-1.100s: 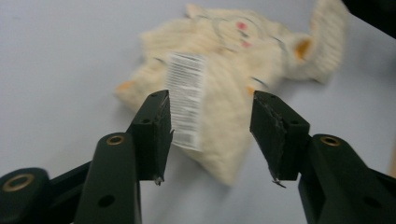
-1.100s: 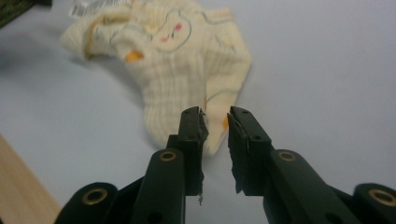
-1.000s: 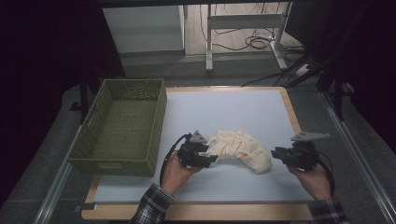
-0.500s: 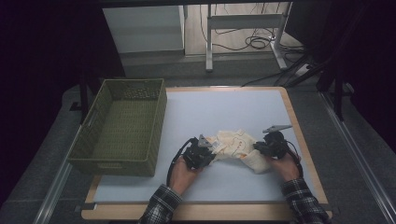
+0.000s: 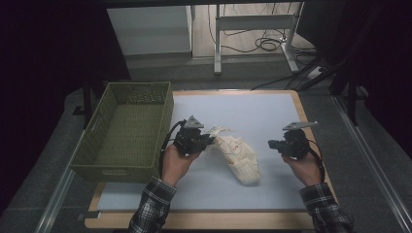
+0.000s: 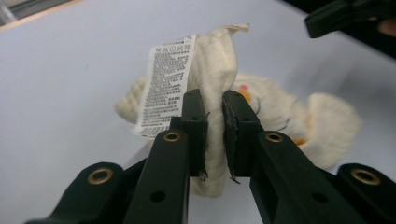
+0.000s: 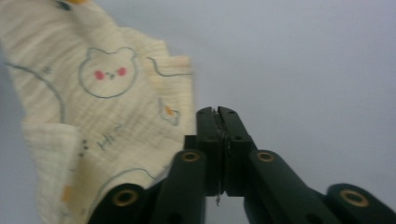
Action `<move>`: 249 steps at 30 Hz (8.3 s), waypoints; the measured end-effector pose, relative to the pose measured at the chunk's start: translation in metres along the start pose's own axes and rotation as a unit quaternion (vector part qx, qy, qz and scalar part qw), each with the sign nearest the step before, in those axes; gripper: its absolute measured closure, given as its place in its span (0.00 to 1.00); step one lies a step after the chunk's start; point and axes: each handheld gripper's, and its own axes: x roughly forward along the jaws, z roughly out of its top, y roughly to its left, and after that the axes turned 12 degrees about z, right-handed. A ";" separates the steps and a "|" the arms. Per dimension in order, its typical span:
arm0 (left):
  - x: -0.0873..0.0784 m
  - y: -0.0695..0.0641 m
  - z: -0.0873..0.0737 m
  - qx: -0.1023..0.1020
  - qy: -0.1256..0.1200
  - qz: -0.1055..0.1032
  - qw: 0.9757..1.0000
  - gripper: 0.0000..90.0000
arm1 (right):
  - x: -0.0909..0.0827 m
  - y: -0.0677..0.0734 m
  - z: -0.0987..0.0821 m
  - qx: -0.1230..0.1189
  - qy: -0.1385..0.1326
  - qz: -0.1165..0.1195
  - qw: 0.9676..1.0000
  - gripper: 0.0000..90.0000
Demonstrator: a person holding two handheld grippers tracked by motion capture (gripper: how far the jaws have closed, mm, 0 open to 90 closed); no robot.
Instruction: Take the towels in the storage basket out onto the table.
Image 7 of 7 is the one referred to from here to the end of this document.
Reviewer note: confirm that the cream bear print cloth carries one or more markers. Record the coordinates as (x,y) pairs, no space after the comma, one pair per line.
(93,102)

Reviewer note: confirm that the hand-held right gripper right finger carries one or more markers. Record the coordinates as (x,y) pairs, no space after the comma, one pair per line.
(238,146)

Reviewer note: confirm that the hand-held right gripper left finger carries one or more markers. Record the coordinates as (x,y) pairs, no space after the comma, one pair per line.
(208,146)

